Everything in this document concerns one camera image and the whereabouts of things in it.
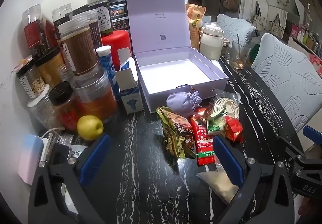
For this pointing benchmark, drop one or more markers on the red canister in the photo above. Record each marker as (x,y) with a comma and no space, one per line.
(114,42)

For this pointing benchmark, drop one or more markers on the cream tote bag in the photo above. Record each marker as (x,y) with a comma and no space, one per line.
(259,21)
(276,26)

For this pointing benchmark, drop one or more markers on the blue tablet tube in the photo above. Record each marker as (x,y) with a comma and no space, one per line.
(108,73)

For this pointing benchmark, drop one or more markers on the metal straw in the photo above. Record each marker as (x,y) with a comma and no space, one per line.
(238,42)

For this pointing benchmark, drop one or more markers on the clear plastic sachet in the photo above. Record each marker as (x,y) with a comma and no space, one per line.
(218,186)

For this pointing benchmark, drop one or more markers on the black flat device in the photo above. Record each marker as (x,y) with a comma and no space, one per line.
(60,152)

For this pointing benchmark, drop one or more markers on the orange snack bag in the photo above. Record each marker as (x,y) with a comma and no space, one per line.
(195,20)

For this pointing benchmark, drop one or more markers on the long blue white box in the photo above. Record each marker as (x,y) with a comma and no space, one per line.
(127,65)

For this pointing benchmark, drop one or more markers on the black-lidded jar of nuts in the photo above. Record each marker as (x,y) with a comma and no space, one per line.
(30,83)

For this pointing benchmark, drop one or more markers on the lavender gift box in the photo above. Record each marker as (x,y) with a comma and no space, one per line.
(173,80)

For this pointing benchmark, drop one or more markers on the black-lidded jar of red berries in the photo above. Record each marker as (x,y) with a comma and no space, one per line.
(65,113)

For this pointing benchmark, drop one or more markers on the grey leaf-pattern chair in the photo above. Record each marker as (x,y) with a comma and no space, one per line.
(234,27)
(284,73)

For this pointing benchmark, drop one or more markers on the red brown chocolate packet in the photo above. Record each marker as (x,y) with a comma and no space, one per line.
(187,141)

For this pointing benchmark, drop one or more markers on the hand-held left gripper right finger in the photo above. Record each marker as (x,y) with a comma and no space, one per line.
(229,163)

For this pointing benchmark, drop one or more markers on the white-lidded jar of oats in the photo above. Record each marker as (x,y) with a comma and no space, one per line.
(40,110)

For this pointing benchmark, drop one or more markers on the small green packet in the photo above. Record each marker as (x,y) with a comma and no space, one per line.
(216,120)

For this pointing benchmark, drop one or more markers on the wide clear jar orange contents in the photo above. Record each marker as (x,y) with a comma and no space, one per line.
(98,100)

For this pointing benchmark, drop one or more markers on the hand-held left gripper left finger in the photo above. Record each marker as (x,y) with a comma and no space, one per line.
(94,159)

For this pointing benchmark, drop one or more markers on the clear jar with black label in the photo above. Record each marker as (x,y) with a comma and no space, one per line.
(61,16)

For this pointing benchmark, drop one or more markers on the tall jar of brown powder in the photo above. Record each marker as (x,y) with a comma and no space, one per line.
(80,47)

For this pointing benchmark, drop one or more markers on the long red snack packet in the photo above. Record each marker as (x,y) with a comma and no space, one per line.
(201,135)

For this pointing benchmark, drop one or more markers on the olive green snack packet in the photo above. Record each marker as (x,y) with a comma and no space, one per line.
(171,135)

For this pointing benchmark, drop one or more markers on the pink bow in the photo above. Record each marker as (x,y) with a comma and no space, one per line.
(315,59)

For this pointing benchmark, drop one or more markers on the clear jar with red label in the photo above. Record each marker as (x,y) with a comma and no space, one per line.
(35,32)

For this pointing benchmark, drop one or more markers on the black-lidded jar with green label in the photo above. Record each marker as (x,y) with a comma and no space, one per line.
(103,17)

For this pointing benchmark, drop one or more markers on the black printed package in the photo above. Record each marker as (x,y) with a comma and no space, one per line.
(118,12)

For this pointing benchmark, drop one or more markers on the small blue white carton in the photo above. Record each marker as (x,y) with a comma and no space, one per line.
(130,100)

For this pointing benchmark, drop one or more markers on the small clear empty jar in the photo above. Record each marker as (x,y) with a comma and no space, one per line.
(66,74)

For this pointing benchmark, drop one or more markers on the clear jar with brown label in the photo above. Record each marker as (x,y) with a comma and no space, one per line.
(96,35)

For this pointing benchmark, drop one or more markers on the glass cup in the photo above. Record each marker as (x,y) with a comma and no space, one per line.
(239,59)

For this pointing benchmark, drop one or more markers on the cream lidded jug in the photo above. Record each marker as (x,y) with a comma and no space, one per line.
(211,45)

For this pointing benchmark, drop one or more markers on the row of colourful boxes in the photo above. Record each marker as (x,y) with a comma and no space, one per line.
(304,37)

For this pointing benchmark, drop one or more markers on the pink blue power bank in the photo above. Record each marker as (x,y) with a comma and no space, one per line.
(30,158)

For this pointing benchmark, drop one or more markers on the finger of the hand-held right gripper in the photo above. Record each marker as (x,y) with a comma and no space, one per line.
(295,154)
(312,134)

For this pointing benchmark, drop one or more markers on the small red foil packet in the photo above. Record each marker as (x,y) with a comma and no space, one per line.
(234,129)

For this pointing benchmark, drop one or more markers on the gold jar with black lid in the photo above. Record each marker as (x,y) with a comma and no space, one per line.
(50,70)

